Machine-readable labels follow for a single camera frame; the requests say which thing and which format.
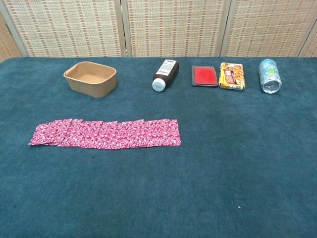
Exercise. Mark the pink patterned tile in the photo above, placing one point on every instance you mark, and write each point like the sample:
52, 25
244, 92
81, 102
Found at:
109, 136
163, 132
92, 136
131, 135

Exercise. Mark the brown bottle white cap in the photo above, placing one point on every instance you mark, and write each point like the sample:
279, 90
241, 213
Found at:
166, 74

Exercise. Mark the red ink stamp pad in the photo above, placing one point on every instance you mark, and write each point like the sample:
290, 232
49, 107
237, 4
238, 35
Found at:
204, 76

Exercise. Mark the brown paper tray box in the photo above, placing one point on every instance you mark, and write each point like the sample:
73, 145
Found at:
99, 88

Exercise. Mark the teal carpet table cover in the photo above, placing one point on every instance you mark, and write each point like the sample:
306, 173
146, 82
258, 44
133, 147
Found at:
198, 173

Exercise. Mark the yellow snack packet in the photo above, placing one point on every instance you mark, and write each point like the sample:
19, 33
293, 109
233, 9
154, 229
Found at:
232, 75

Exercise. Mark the woven folding screen panel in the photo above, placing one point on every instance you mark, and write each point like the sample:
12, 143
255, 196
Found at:
312, 47
69, 27
267, 27
173, 27
7, 44

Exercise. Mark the silver drink can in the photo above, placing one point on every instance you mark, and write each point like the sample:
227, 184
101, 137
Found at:
268, 74

